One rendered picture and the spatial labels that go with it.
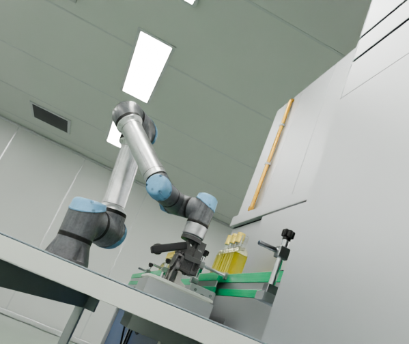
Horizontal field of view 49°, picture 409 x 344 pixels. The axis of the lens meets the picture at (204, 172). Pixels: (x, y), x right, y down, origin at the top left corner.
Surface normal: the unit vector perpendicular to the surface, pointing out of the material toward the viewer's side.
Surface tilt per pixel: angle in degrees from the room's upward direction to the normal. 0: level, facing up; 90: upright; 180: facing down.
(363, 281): 90
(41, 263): 90
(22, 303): 90
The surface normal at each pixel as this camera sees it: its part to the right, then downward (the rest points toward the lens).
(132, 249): 0.29, -0.23
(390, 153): -0.88, -0.44
